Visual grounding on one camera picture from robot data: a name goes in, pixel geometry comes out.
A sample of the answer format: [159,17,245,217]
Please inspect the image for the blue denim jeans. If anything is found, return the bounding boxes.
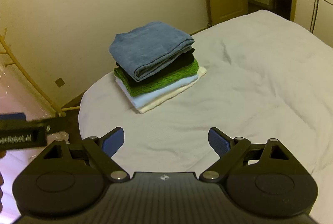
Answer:
[109,22,194,82]

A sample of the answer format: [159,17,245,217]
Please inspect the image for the left hand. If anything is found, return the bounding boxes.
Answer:
[0,151,6,212]

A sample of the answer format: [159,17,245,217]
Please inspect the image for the white bed cover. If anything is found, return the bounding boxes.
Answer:
[78,10,332,223]

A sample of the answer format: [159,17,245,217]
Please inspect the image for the light blue folded garment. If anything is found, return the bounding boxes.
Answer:
[116,74,199,108]

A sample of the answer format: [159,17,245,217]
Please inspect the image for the green knitted folded garment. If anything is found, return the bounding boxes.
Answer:
[113,59,199,97]

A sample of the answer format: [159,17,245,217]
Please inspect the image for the cream fluffy folded garment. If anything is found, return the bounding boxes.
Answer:
[137,67,207,114]

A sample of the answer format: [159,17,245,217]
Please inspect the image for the black folded garment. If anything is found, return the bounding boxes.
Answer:
[113,48,198,86]

